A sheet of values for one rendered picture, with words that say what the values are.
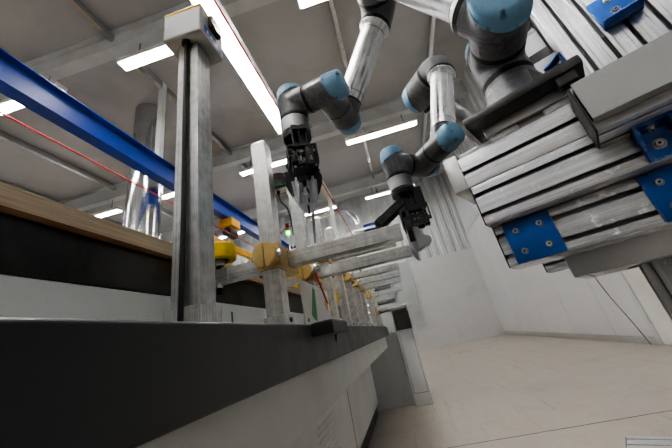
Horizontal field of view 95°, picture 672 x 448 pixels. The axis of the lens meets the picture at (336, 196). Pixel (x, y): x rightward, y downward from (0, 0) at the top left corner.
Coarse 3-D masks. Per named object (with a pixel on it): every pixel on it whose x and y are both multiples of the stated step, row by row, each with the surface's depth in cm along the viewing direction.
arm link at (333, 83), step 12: (336, 72) 76; (312, 84) 77; (324, 84) 76; (336, 84) 75; (312, 96) 77; (324, 96) 77; (336, 96) 77; (312, 108) 79; (324, 108) 81; (336, 108) 81
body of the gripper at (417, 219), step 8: (400, 192) 91; (408, 192) 92; (416, 192) 91; (408, 200) 91; (416, 200) 90; (424, 200) 90; (400, 208) 90; (408, 208) 88; (416, 208) 88; (400, 216) 90; (408, 216) 87; (416, 216) 88; (424, 216) 86; (416, 224) 90; (424, 224) 91
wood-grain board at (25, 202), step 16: (0, 192) 36; (16, 192) 38; (0, 208) 36; (16, 208) 37; (32, 208) 39; (48, 208) 41; (64, 208) 43; (48, 224) 42; (64, 224) 42; (80, 224) 44; (96, 224) 47; (112, 224) 50; (112, 240) 50; (128, 240) 52; (144, 240) 56; (160, 240) 60; (160, 256) 60; (288, 288) 123
